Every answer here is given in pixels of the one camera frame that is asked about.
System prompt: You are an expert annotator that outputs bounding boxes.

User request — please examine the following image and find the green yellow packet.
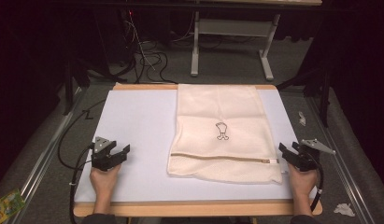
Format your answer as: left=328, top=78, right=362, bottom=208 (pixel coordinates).
left=0, top=188, right=27, bottom=224

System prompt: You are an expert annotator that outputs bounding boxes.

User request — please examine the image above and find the person's right hand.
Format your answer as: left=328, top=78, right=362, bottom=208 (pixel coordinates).
left=287, top=162, right=319, bottom=201

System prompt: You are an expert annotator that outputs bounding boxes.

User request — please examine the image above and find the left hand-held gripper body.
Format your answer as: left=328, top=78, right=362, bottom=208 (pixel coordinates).
left=91, top=136, right=122, bottom=173

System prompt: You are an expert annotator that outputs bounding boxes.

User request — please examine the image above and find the black stand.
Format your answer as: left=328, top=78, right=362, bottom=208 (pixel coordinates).
left=276, top=60, right=334, bottom=129
left=62, top=57, right=92, bottom=117

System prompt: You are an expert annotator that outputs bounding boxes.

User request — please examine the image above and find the white table mat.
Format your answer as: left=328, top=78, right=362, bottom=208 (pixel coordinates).
left=74, top=89, right=319, bottom=203

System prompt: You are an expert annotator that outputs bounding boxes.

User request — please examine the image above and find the thick black gripper cable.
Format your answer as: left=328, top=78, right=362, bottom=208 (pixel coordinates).
left=68, top=142, right=96, bottom=224

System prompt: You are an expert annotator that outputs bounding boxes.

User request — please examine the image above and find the person's left hand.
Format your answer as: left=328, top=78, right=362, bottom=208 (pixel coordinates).
left=89, top=163, right=122, bottom=201

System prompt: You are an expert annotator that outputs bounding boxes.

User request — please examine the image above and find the cream mesh laundry bag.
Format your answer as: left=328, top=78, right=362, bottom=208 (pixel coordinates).
left=166, top=83, right=284, bottom=185

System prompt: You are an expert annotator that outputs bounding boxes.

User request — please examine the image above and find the large crumpled white paper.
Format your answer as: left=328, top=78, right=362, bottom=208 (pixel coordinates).
left=333, top=203, right=357, bottom=217

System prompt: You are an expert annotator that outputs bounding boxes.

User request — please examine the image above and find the white metal desk frame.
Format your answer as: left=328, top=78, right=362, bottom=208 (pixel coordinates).
left=190, top=10, right=282, bottom=82

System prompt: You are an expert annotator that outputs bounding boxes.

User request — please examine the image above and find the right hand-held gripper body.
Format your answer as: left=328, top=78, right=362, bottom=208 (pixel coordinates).
left=292, top=138, right=336, bottom=173

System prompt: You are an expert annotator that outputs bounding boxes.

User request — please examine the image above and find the tangle of floor cables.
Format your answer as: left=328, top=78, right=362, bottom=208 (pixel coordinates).
left=116, top=10, right=178, bottom=86

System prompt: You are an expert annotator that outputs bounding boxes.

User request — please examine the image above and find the thin black cable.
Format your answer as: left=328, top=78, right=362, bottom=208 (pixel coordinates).
left=57, top=98, right=107, bottom=172

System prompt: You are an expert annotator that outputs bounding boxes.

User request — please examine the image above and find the metal floor rail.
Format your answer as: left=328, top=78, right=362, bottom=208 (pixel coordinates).
left=10, top=87, right=85, bottom=224
left=305, top=96, right=370, bottom=224

